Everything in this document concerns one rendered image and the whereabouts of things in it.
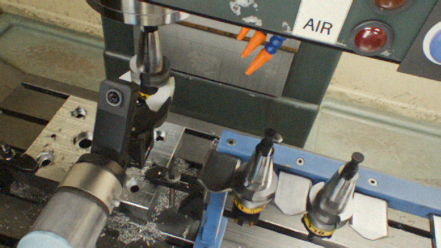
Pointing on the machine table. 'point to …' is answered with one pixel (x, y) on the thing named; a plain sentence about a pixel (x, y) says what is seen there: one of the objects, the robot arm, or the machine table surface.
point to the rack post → (212, 222)
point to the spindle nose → (136, 12)
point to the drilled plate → (80, 142)
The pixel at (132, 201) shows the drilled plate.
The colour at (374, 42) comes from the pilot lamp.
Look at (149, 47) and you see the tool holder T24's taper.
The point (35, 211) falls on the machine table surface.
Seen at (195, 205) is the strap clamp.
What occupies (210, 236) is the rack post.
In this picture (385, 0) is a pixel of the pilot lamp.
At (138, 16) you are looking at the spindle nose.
